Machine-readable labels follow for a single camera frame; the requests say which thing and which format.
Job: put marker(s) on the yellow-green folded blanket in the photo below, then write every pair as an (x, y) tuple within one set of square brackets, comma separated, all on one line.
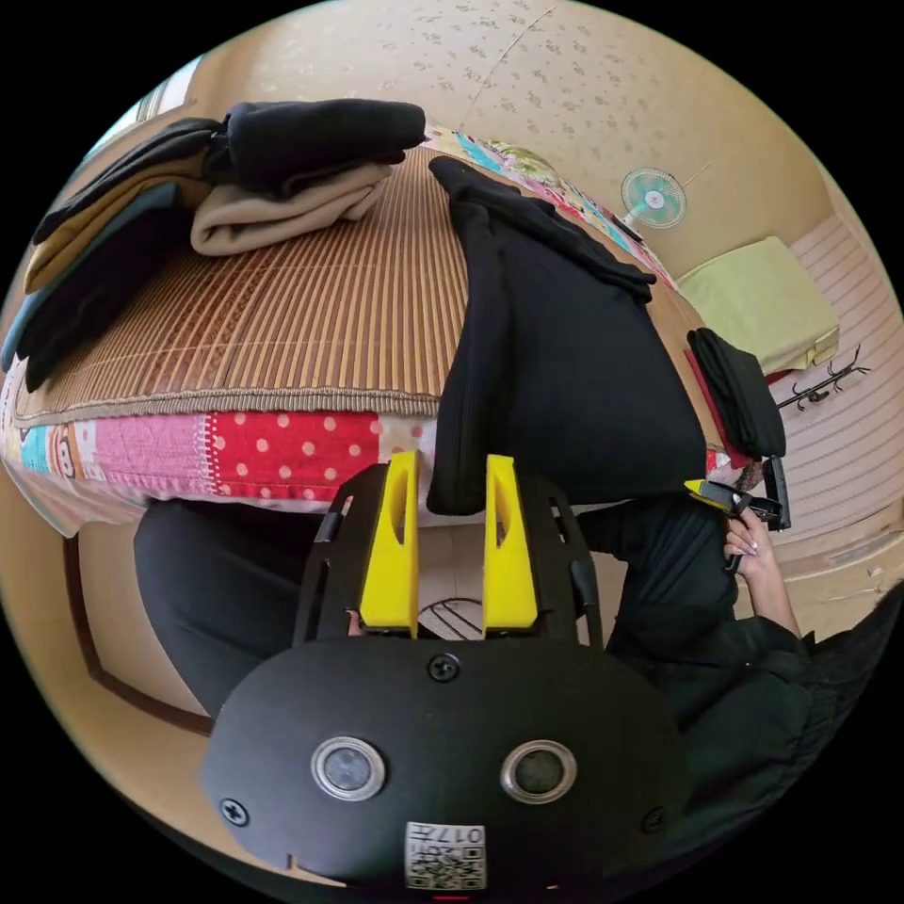
[(763, 304)]

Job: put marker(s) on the white and teal fan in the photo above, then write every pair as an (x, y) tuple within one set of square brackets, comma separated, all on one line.
[(653, 198)]

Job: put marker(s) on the person's right hand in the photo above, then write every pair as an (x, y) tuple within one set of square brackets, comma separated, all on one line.
[(752, 547)]

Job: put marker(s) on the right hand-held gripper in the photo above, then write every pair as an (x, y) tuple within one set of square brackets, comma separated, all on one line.
[(749, 505)]

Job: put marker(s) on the bed with woven mat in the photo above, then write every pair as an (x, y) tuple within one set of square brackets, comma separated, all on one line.
[(318, 318)]

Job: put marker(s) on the small pile of clothes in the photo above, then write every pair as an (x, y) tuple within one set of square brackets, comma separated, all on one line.
[(741, 388)]

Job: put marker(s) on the large pile of clothes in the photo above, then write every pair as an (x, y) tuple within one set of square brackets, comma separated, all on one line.
[(141, 233)]

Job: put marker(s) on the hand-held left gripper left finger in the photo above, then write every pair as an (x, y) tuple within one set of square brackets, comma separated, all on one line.
[(388, 565)]

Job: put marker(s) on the black long sleeve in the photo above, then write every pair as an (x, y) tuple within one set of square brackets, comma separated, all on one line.
[(565, 367)]

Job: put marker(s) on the person's right forearm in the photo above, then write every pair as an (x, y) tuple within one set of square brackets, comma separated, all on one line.
[(777, 600)]

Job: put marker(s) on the black coat rack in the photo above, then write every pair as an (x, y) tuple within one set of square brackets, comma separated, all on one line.
[(823, 385)]

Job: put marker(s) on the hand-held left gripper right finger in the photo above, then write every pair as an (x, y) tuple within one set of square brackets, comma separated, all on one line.
[(510, 572)]

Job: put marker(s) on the person's body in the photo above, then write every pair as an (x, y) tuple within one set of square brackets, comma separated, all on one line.
[(706, 671)]

